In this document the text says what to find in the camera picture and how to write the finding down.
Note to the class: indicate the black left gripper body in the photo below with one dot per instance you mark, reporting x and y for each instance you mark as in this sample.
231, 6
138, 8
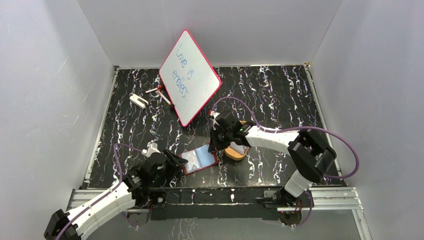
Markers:
169, 162

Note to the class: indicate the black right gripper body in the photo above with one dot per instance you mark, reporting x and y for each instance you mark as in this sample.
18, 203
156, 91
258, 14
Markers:
221, 139

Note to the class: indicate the red leather card holder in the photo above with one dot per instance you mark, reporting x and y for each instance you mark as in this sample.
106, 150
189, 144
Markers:
198, 159

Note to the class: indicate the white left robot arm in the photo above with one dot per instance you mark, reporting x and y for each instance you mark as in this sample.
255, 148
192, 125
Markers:
132, 189

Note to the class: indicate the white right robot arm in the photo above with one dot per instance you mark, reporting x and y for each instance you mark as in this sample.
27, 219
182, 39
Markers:
310, 153

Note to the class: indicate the orange oval tray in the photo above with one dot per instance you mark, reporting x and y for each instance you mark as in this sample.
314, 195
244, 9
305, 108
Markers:
230, 153

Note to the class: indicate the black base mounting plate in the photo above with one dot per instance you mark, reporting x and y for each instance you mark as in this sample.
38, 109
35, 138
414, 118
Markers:
215, 203

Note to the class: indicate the pink framed whiteboard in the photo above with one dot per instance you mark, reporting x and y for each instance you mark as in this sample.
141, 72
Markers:
188, 78

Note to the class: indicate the white whiteboard eraser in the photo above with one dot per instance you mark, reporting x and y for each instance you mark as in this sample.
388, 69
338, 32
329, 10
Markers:
138, 101

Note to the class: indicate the red capped marker pen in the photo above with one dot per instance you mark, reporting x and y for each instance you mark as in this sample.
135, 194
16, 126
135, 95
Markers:
153, 89

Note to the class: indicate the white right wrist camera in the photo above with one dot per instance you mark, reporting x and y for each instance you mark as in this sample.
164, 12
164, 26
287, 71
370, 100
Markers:
213, 116

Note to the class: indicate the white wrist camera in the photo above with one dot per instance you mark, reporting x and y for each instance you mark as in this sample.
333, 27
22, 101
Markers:
213, 116
151, 149

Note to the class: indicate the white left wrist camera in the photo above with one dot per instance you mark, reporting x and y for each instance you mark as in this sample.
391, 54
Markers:
151, 149

